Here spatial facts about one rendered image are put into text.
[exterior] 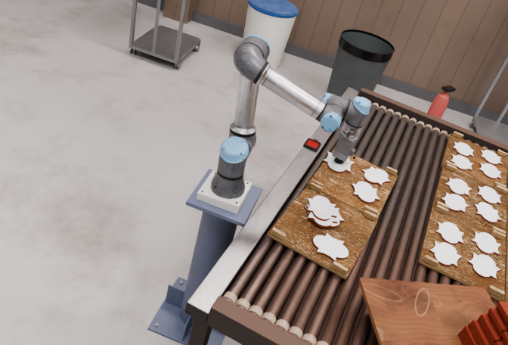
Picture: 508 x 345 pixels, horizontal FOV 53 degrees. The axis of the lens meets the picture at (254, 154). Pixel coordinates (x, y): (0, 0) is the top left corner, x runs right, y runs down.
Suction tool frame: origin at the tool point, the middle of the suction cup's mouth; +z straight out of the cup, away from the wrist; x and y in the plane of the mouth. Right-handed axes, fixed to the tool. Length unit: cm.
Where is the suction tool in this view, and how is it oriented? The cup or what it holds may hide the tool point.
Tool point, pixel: (338, 163)
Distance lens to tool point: 221.7
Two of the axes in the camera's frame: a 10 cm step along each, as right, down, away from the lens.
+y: 4.4, -4.3, 7.8
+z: -2.2, 7.9, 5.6
